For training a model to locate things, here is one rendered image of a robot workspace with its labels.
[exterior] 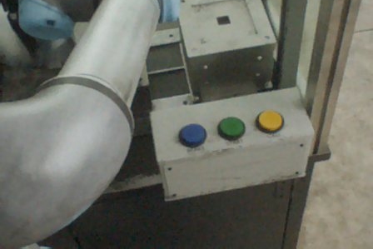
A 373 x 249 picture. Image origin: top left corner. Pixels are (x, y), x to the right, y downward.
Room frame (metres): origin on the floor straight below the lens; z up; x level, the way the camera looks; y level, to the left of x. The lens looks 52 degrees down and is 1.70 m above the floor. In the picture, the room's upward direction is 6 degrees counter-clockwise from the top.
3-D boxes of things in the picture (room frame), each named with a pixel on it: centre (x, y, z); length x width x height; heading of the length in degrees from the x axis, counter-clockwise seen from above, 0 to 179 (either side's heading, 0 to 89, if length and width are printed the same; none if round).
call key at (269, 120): (0.57, -0.14, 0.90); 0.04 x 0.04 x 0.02
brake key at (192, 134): (0.56, -0.01, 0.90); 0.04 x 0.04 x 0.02
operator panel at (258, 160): (0.58, -0.07, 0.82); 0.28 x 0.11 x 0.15; 94
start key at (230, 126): (0.56, -0.07, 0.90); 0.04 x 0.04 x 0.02
